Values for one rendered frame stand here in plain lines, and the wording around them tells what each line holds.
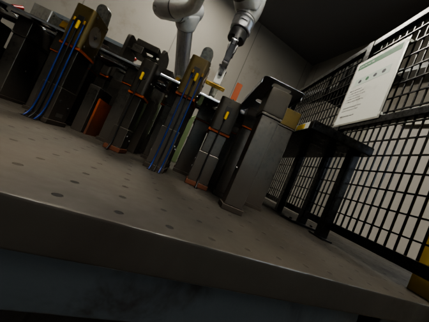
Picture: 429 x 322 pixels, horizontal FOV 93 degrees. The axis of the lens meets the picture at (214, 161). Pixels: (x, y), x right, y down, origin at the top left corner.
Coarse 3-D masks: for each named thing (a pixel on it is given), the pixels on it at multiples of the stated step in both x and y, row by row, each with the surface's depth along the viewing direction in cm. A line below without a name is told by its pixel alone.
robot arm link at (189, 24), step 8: (200, 8) 124; (192, 16) 122; (200, 16) 127; (176, 24) 127; (184, 24) 124; (192, 24) 126; (184, 32) 129; (192, 32) 131; (184, 40) 132; (176, 48) 138; (184, 48) 136; (176, 56) 141; (184, 56) 140; (176, 64) 144; (184, 64) 143; (176, 72) 148
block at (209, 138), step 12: (216, 108) 62; (228, 108) 61; (240, 108) 61; (216, 120) 60; (228, 120) 61; (216, 132) 61; (228, 132) 61; (204, 144) 61; (216, 144) 61; (204, 156) 61; (216, 156) 61; (192, 168) 60; (204, 168) 61; (192, 180) 60; (204, 180) 61
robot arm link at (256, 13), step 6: (234, 0) 79; (240, 0) 78; (246, 0) 77; (252, 0) 78; (258, 0) 79; (264, 0) 82; (234, 6) 83; (240, 6) 80; (246, 6) 79; (252, 6) 79; (258, 6) 80; (252, 12) 81; (258, 12) 82; (258, 18) 84
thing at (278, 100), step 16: (272, 96) 44; (288, 96) 45; (272, 112) 45; (256, 128) 45; (272, 128) 45; (256, 144) 45; (240, 160) 46; (256, 160) 45; (240, 176) 44; (240, 192) 44; (224, 208) 44; (240, 208) 44
